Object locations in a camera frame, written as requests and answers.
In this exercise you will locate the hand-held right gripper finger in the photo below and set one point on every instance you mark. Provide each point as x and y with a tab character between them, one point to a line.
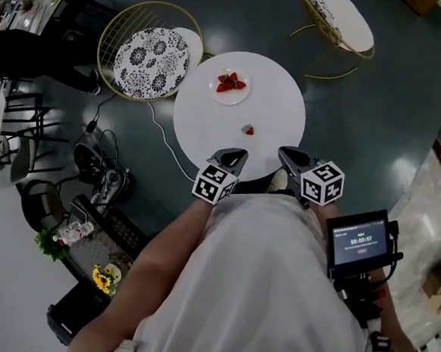
302	156
293	166

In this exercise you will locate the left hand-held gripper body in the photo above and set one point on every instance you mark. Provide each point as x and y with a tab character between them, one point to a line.
212	186

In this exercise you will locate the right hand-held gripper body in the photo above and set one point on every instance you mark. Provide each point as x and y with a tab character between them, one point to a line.
320	183

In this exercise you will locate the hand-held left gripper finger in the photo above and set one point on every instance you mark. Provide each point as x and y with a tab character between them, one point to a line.
240	167
222	154

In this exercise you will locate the single red strawberry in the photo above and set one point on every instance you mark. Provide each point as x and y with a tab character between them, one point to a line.
250	131

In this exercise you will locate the white plate with strawberries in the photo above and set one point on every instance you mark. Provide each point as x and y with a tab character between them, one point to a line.
230	98

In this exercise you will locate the pile of red strawberries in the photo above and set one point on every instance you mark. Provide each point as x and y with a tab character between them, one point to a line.
228	82

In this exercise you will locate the person's right forearm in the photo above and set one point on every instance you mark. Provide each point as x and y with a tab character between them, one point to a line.
394	337

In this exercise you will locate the person's left forearm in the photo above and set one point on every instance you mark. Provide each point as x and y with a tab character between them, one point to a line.
152	265

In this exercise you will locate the person's white shoe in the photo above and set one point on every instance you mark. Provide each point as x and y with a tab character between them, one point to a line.
279	180

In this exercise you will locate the round white side table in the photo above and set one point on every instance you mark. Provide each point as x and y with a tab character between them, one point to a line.
271	111

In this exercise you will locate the black monitor screen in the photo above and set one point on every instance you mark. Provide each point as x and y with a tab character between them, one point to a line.
359	243

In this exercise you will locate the person's white shirt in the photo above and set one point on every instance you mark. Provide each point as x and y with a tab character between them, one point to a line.
257	288

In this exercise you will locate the white seat cushion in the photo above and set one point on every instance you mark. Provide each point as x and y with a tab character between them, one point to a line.
350	26
193	42

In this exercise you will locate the round floral cushion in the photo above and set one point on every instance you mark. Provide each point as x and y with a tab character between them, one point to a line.
149	63

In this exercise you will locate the black mesh low table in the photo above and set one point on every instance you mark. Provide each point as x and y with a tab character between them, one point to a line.
101	245

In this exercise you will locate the clear plastic water bottle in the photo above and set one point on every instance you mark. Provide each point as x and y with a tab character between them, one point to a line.
75	232

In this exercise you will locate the yellow sunflower bouquet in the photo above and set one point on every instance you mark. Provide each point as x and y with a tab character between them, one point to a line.
102	280

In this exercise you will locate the oblong floral cushion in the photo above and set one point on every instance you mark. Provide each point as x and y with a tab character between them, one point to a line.
319	4

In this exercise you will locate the black round chair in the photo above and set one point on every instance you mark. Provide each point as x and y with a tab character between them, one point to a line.
43	207

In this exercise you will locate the green leafy plant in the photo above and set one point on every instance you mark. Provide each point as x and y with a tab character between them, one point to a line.
49	247

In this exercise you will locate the black crate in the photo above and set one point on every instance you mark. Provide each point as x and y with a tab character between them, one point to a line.
76	312

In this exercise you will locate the brown cardboard box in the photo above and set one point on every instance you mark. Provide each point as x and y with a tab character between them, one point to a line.
420	3

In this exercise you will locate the black monitor mount clamp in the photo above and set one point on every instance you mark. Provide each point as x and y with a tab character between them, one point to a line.
362	308

